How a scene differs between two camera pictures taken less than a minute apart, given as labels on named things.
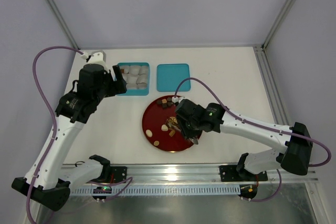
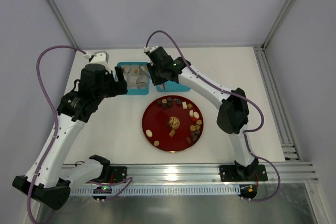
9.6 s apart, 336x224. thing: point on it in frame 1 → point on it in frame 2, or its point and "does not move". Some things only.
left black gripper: x=117 y=82 does not move
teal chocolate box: x=137 y=77 does not move
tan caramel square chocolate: x=171 y=134 does not move
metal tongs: x=195 y=140 → x=144 y=69
